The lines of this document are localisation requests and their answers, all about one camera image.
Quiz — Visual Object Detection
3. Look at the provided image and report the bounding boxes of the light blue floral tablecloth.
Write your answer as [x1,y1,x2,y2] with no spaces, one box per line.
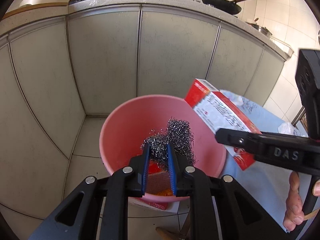
[221,90,311,231]

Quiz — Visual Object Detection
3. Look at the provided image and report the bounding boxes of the steel wool scrubber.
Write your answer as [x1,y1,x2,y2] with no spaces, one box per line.
[140,118,195,171]

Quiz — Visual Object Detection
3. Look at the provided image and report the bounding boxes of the black frying pan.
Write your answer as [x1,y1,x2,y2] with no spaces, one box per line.
[201,0,247,15]

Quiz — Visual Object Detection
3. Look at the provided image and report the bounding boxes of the grey kitchen cabinet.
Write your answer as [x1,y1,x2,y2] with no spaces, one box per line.
[1,0,289,220]

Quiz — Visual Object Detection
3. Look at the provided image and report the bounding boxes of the red cardboard box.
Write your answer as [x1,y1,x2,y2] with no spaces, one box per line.
[185,79,260,177]

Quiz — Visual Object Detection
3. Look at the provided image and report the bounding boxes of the white plastic bag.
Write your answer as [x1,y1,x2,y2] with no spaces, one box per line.
[278,122,308,138]

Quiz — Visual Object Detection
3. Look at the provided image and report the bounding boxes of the person's right hand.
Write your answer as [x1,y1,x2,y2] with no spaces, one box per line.
[283,171,305,232]

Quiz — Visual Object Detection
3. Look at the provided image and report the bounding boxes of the pink plastic trash bucket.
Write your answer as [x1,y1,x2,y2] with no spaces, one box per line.
[95,95,217,213]

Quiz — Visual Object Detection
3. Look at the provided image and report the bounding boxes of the steel bowl on counter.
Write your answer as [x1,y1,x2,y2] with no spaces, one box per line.
[246,17,272,38]

